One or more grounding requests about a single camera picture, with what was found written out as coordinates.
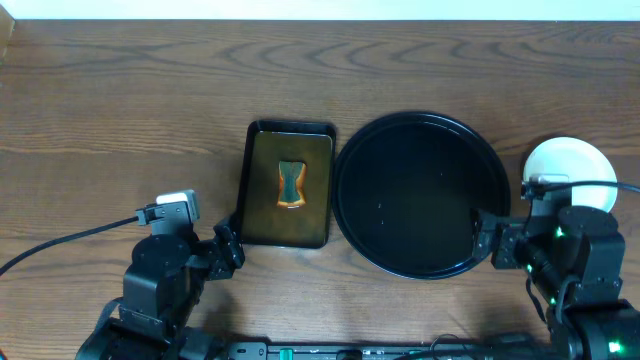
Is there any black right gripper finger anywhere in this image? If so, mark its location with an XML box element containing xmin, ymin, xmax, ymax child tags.
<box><xmin>472</xmin><ymin>209</ymin><xmax>500</xmax><ymax>231</ymax></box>
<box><xmin>471</xmin><ymin>228</ymin><xmax>498</xmax><ymax>263</ymax></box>

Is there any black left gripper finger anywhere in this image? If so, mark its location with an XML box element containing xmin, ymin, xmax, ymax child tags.
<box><xmin>214</xmin><ymin>214</ymin><xmax>240</xmax><ymax>253</ymax></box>
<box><xmin>225</xmin><ymin>240</ymin><xmax>245</xmax><ymax>270</ymax></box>

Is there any green and orange sponge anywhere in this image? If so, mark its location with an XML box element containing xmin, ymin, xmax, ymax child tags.
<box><xmin>277</xmin><ymin>161</ymin><xmax>307</xmax><ymax>208</ymax></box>

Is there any white plate with sauce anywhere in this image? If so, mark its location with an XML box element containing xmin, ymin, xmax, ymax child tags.
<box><xmin>522</xmin><ymin>137</ymin><xmax>618</xmax><ymax>212</ymax></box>

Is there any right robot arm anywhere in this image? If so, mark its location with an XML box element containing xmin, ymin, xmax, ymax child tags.
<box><xmin>471</xmin><ymin>206</ymin><xmax>639</xmax><ymax>359</ymax></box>

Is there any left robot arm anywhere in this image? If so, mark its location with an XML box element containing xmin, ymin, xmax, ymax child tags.
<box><xmin>76</xmin><ymin>215</ymin><xmax>245</xmax><ymax>360</ymax></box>

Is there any black rectangular water tray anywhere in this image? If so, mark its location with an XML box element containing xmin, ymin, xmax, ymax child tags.
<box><xmin>236</xmin><ymin>120</ymin><xmax>336</xmax><ymax>249</ymax></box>

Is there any round black tray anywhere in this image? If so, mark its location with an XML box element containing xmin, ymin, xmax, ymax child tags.
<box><xmin>332</xmin><ymin>112</ymin><xmax>511</xmax><ymax>280</ymax></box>

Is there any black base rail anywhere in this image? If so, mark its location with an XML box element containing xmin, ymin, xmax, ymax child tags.
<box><xmin>184</xmin><ymin>324</ymin><xmax>551</xmax><ymax>360</ymax></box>

